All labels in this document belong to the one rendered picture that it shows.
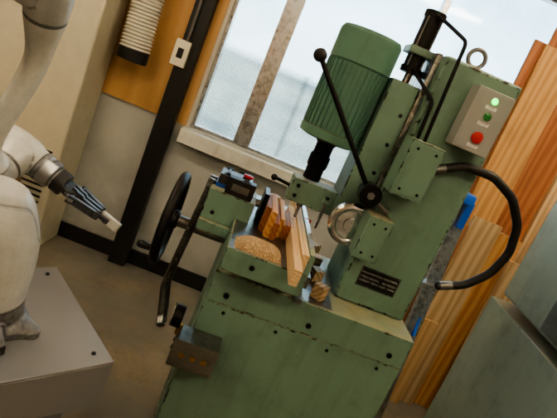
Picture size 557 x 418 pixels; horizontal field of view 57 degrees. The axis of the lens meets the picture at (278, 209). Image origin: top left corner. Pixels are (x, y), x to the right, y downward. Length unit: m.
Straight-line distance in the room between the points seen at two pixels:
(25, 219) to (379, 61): 0.92
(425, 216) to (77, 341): 0.93
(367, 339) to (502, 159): 1.59
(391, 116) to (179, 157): 1.65
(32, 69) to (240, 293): 0.77
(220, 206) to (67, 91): 1.41
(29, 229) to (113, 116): 2.01
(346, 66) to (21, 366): 1.01
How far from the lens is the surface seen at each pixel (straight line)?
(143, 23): 2.70
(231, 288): 1.38
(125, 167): 2.96
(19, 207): 0.97
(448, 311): 2.80
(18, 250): 0.98
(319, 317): 1.42
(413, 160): 1.35
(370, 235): 1.36
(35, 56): 1.44
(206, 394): 1.55
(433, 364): 2.94
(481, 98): 1.40
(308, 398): 1.55
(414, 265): 1.52
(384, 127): 1.44
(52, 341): 1.10
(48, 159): 1.66
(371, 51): 1.41
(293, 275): 1.17
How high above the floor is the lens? 1.33
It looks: 14 degrees down
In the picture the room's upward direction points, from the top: 23 degrees clockwise
